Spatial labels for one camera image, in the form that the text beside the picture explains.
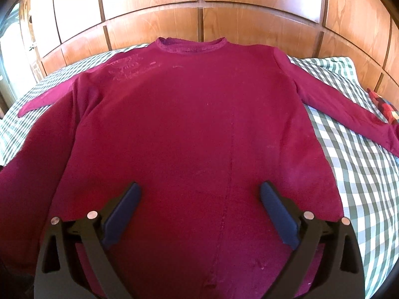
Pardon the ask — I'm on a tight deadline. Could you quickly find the crimson long-sleeve sweater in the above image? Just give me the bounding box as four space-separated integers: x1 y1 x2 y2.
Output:
1 39 398 298

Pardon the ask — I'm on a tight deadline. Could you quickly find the green white checkered bedsheet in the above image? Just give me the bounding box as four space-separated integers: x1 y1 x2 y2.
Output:
1 51 398 298

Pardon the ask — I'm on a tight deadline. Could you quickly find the multicolour checkered pillow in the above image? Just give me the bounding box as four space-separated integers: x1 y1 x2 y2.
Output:
367 88 399 126

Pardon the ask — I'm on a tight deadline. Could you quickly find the wooden panelled headboard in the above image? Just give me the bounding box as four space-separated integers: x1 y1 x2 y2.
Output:
18 0 398 103

